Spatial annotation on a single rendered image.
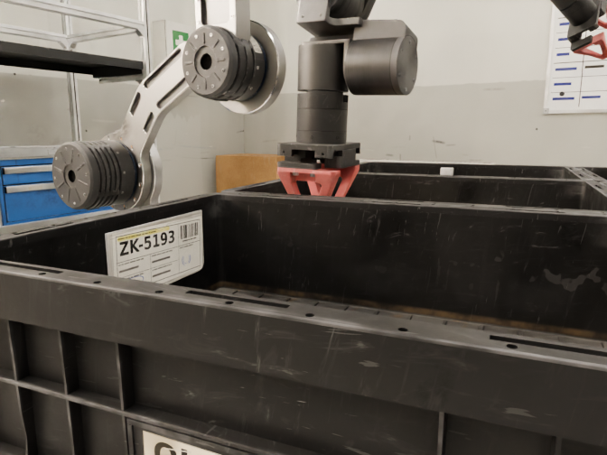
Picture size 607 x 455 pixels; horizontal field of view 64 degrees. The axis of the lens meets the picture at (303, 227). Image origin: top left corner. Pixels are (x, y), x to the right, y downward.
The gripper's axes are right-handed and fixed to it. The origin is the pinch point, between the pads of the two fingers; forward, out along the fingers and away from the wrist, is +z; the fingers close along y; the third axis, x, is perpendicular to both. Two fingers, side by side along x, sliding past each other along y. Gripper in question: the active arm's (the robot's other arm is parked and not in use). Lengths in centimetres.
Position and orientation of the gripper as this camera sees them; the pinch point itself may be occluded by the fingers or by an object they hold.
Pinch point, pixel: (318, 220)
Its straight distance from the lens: 57.8
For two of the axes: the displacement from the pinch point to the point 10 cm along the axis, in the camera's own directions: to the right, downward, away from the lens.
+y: 4.0, -1.9, 9.0
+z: -0.3, 9.8, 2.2
